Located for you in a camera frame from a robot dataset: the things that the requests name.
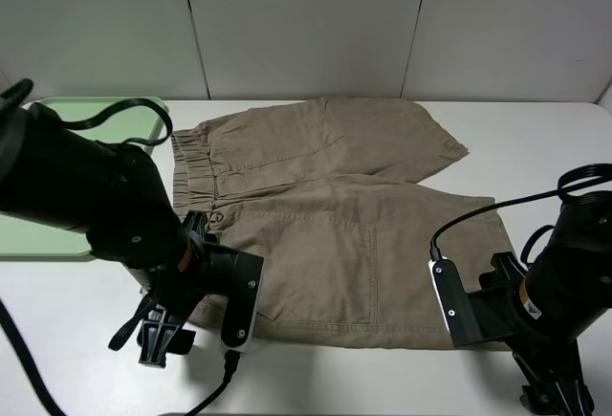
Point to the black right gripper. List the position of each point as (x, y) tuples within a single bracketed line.
[(548, 308)]

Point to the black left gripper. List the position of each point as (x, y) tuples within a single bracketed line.
[(177, 290)]

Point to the khaki shorts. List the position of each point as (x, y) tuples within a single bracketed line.
[(330, 193)]

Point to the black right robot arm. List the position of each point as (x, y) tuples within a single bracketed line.
[(583, 230)]

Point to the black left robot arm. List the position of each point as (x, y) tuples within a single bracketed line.
[(114, 195)]

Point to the green plastic tray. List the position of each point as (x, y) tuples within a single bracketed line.
[(31, 241)]

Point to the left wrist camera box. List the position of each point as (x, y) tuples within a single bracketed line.
[(237, 276)]

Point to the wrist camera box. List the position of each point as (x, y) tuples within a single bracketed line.
[(237, 276), (471, 318)]

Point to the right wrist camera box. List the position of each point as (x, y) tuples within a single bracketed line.
[(471, 318)]

